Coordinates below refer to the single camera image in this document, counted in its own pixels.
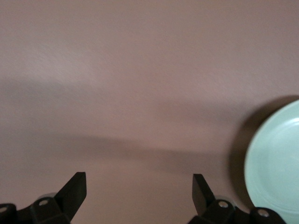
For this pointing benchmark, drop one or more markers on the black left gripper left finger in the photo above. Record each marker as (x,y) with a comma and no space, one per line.
(72,193)

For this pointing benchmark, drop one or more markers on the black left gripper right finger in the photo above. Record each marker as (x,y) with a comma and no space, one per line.
(202,196)

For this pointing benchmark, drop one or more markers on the pale green round plate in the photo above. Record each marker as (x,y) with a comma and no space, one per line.
(275,163)

